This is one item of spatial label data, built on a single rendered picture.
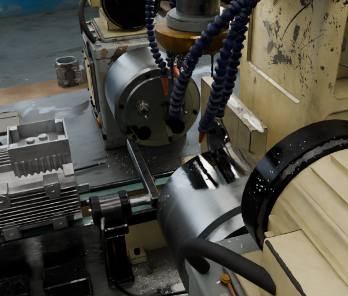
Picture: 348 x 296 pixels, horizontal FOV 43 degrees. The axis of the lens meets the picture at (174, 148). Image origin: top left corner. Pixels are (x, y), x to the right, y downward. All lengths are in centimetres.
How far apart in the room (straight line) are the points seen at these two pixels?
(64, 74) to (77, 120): 191
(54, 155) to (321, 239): 64
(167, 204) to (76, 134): 89
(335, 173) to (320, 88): 48
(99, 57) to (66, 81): 228
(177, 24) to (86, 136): 82
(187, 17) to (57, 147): 37
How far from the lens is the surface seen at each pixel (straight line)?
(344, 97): 97
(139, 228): 107
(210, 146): 115
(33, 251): 106
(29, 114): 185
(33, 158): 94
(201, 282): 58
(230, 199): 70
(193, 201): 74
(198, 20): 88
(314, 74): 91
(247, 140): 94
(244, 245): 63
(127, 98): 120
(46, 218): 99
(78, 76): 370
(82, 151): 153
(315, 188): 45
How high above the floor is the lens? 160
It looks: 32 degrees down
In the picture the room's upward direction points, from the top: 2 degrees counter-clockwise
